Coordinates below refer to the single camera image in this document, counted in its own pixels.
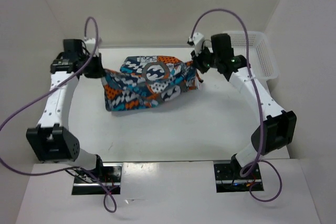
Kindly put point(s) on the white plastic basket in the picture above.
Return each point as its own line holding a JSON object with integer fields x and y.
{"x": 261, "y": 56}

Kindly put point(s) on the patterned blue orange shorts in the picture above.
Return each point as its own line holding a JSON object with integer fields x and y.
{"x": 148, "y": 81}

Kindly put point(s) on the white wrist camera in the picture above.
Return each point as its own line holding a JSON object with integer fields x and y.
{"x": 90, "y": 45}
{"x": 196, "y": 40}

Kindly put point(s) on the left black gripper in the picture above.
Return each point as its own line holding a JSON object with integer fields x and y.
{"x": 99, "y": 71}

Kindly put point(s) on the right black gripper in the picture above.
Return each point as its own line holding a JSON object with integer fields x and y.
{"x": 197, "y": 60}

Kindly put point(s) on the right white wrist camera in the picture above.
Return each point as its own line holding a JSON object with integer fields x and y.
{"x": 196, "y": 40}

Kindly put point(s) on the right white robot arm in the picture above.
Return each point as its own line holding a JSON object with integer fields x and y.
{"x": 276, "y": 125}

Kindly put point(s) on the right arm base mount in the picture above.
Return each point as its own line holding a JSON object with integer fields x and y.
{"x": 227, "y": 181}

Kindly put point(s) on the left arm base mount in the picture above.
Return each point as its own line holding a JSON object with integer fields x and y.
{"x": 109, "y": 175}

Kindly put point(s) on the aluminium table edge rail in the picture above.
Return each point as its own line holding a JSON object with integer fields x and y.
{"x": 58, "y": 143}

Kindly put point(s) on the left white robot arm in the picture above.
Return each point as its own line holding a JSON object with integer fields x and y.
{"x": 86, "y": 160}

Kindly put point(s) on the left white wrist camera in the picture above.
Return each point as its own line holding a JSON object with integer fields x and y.
{"x": 90, "y": 45}

